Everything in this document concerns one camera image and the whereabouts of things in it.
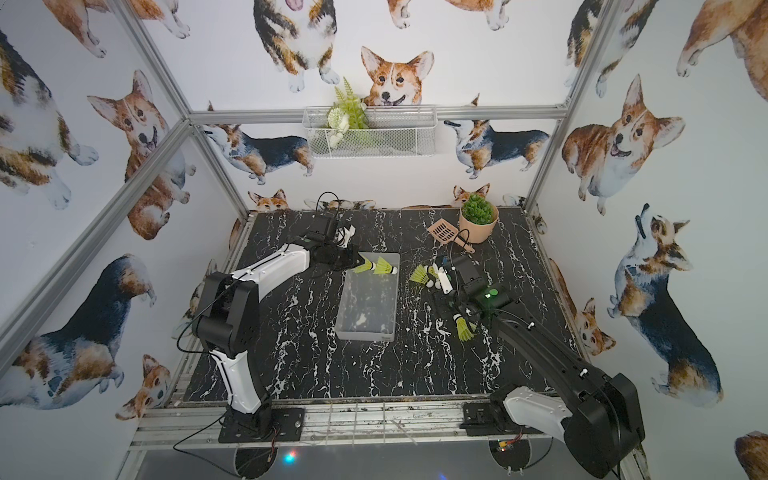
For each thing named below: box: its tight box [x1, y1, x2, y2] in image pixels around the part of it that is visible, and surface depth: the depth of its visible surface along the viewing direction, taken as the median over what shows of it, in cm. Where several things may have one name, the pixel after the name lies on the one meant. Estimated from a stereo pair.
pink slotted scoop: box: [427, 218, 476, 254], surface depth 116 cm
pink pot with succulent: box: [459, 193, 499, 243], surface depth 105 cm
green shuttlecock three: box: [409, 264, 434, 288], surface depth 100 cm
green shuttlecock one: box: [374, 256, 398, 275], surface depth 102 cm
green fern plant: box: [327, 76, 369, 148], surface depth 84 cm
